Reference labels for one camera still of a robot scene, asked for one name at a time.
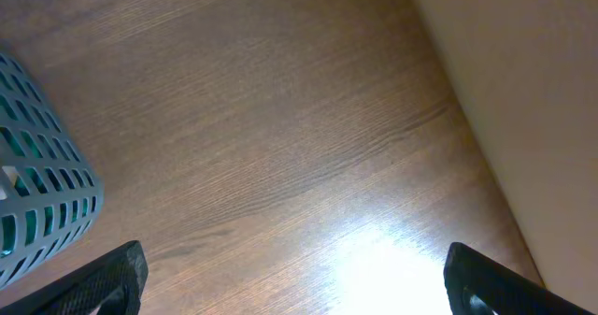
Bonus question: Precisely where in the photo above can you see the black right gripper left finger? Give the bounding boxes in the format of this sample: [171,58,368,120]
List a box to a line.
[1,240,149,315]

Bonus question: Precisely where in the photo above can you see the grey plastic lattice basket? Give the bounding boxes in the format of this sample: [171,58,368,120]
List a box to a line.
[1,52,105,289]

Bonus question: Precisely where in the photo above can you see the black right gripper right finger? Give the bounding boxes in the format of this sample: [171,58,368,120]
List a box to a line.
[444,242,591,315]

